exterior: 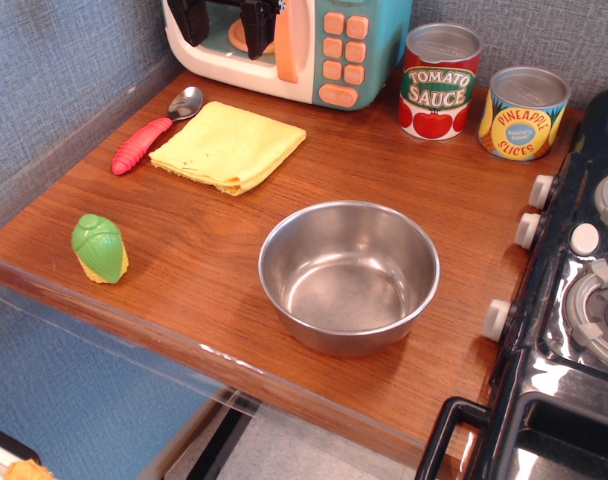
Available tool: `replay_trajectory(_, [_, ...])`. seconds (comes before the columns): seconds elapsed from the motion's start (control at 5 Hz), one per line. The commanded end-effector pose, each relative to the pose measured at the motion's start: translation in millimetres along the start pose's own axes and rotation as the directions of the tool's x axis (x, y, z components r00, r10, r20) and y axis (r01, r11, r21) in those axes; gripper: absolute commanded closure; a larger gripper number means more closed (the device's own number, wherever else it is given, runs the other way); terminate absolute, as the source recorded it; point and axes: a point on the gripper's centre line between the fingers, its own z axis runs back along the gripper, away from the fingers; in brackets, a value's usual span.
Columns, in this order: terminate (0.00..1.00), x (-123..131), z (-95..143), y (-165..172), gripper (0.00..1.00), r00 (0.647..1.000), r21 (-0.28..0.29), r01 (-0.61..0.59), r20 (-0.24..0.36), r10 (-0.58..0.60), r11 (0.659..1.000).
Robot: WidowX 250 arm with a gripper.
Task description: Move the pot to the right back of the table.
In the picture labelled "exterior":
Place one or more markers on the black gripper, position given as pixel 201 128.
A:
pixel 258 20

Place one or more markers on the stainless steel pot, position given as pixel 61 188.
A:
pixel 348 278

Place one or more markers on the folded yellow cloth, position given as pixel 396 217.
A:
pixel 229 148

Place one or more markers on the toy microwave teal and white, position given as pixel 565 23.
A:
pixel 334 54

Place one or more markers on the tomato sauce can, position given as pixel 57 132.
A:
pixel 439 73

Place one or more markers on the toy corn green husk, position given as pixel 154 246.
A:
pixel 99 248

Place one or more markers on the pineapple slices can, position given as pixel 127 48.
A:
pixel 523 112

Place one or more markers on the white stove knob back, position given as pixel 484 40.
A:
pixel 540 191

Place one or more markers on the white stove knob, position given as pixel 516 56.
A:
pixel 526 230
pixel 540 191
pixel 495 319

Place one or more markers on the white stove knob middle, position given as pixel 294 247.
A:
pixel 526 230

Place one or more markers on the white stove knob front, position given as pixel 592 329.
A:
pixel 495 319

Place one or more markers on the orange fuzzy object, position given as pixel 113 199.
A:
pixel 27 470

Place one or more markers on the black toy stove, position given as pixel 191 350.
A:
pixel 549 385

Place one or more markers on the spoon with red handle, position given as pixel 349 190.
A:
pixel 183 107

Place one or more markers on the black oven door handle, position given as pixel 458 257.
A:
pixel 454 411

